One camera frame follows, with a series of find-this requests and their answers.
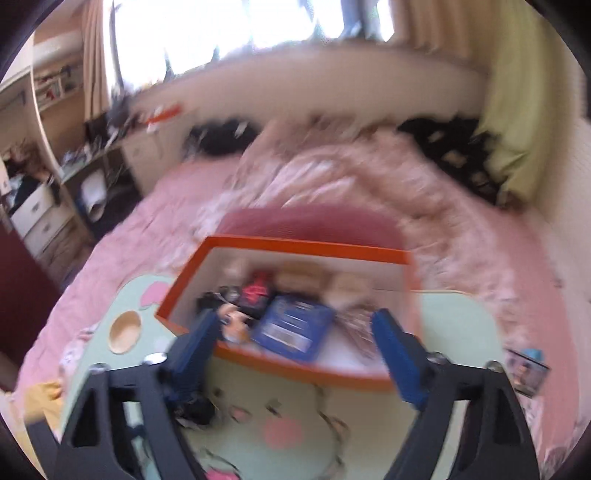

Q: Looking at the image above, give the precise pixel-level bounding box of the dark red pillow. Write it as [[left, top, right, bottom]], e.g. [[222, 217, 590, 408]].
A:
[[215, 204, 406, 249]]

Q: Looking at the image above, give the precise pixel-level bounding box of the orange cardboard box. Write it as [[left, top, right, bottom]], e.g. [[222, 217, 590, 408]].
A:
[[156, 236, 421, 391]]

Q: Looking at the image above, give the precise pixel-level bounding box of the green hanging cloth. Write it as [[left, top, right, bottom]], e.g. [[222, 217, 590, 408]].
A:
[[479, 1, 567, 208]]

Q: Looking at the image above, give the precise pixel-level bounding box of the wall shelf unit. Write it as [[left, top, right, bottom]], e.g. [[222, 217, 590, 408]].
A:
[[1, 37, 85, 177]]

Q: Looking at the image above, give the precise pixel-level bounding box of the smartphone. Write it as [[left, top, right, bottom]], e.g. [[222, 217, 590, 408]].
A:
[[505, 348, 551, 398]]

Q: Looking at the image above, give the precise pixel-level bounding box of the beige left curtain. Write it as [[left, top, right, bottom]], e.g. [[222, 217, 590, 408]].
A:
[[81, 0, 115, 121]]

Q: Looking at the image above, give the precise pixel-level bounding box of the black clothes pile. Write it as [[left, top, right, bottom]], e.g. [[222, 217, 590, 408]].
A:
[[183, 118, 260, 157], [397, 115, 501, 205]]

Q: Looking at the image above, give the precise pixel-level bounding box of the cartoon figure keychain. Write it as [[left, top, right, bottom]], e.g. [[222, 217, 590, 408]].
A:
[[217, 303, 252, 344]]

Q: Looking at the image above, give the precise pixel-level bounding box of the black lace pouch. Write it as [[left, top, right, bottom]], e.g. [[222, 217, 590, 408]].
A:
[[174, 394, 217, 429]]

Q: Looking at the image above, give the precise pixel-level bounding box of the dark block red symbol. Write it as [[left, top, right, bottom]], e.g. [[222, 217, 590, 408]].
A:
[[238, 269, 276, 320]]

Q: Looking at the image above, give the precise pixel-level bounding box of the blue tin box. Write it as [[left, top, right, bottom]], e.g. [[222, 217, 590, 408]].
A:
[[250, 295, 335, 363]]

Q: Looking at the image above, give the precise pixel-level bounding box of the white drawer desk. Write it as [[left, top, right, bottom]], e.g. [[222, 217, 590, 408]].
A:
[[61, 116, 192, 223]]

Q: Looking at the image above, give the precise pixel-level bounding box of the brown fluffy pompom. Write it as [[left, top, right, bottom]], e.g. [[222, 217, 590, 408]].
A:
[[274, 261, 329, 297]]

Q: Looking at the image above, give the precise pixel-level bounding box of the black clothes pile left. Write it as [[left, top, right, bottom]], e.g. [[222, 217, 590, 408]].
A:
[[183, 118, 260, 157]]

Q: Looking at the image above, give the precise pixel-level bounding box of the cream fluffy pompom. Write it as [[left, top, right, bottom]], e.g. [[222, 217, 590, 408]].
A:
[[324, 272, 373, 311]]

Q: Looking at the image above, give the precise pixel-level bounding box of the black clothes pile right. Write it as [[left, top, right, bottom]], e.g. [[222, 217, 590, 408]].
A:
[[397, 115, 501, 205]]

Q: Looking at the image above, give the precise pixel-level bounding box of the pink crumpled blanket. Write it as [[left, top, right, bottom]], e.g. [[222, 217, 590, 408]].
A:
[[193, 120, 516, 302]]

